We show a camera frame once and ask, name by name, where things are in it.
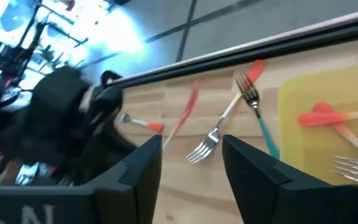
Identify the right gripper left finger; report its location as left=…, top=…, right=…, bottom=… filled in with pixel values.
left=0, top=134, right=163, bottom=224

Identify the teal-handled black fork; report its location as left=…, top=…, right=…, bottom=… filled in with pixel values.
left=234, top=72, right=282, bottom=160

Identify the orange-handled silver fork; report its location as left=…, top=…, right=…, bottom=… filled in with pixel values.
left=184, top=59, right=266, bottom=165
left=311, top=101, right=358, bottom=166
left=162, top=80, right=201, bottom=149
left=298, top=110, right=358, bottom=128
left=330, top=154, right=358, bottom=185
left=118, top=112, right=165, bottom=134

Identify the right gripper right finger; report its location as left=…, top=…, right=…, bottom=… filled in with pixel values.
left=222, top=134, right=358, bottom=224

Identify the yellow plastic bin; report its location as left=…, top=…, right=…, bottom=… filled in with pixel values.
left=277, top=60, right=358, bottom=187

